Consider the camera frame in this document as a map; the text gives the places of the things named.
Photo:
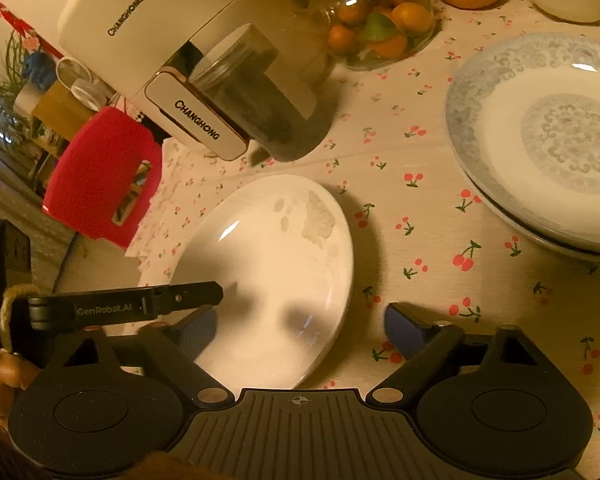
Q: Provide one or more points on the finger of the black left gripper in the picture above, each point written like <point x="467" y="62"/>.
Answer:
<point x="177" y="297"/>

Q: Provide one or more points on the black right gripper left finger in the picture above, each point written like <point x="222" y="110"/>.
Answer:
<point x="103" y="404"/>

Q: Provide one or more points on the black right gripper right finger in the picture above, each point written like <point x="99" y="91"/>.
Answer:
<point x="490" y="405"/>

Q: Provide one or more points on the white floral plate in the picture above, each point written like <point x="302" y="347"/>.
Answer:
<point x="282" y="250"/>

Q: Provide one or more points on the blue patterned plate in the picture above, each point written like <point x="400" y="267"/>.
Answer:
<point x="529" y="103"/>
<point x="555" y="217"/>

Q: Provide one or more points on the green potted plant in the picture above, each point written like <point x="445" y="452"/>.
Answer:
<point x="21" y="67"/>

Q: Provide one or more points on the cherry print tablecloth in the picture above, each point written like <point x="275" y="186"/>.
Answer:
<point x="421" y="231"/>

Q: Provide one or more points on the cream Changhong air fryer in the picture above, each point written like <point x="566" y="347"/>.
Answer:
<point x="146" y="50"/>

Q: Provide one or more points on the glass jar of kumquats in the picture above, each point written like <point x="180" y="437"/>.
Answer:
<point x="368" y="34"/>

